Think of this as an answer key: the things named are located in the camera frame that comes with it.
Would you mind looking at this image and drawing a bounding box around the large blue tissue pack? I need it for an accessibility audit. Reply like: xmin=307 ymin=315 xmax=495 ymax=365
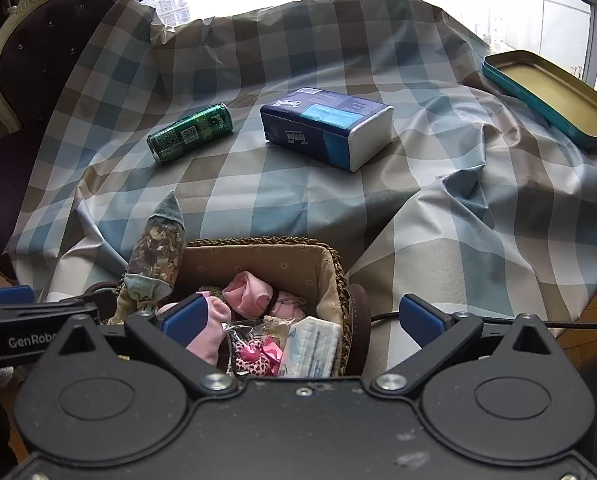
xmin=259 ymin=87 xmax=395 ymax=172

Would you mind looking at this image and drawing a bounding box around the pale pink sock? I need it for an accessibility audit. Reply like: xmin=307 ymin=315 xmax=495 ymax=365
xmin=158 ymin=293 xmax=233 ymax=364

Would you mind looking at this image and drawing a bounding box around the blue grey checked tablecloth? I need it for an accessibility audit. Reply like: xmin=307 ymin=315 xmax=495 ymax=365
xmin=6 ymin=0 xmax=597 ymax=332

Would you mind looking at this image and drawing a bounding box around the green drink can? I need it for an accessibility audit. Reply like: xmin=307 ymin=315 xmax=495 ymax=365
xmin=146 ymin=103 xmax=234 ymax=165

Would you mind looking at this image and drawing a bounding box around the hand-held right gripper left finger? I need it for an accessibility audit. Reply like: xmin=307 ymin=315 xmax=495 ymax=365
xmin=51 ymin=292 xmax=240 ymax=395

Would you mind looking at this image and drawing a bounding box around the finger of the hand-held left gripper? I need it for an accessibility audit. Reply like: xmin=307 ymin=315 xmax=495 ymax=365
xmin=0 ymin=285 xmax=36 ymax=308
xmin=0 ymin=299 xmax=102 ymax=362

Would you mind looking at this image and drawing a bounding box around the woven basket with cloth lining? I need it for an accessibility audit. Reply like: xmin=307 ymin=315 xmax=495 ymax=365
xmin=103 ymin=237 xmax=352 ymax=379

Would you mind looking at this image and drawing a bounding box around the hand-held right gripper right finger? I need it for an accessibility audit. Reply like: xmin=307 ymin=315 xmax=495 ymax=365
xmin=371 ymin=293 xmax=561 ymax=395

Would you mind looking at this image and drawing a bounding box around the purple velvet chair cream frame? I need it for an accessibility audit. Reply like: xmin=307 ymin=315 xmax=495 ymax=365
xmin=0 ymin=0 xmax=135 ymax=282

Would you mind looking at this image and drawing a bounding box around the teal metal tin lid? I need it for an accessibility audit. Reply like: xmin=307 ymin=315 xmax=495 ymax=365
xmin=481 ymin=49 xmax=597 ymax=151

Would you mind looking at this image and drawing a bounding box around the small white tissue pack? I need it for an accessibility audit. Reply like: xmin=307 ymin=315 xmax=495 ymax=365
xmin=278 ymin=315 xmax=343 ymax=379

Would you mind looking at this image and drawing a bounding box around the blue drawstring pouch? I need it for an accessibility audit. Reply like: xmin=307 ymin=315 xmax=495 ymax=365
xmin=113 ymin=190 xmax=187 ymax=312

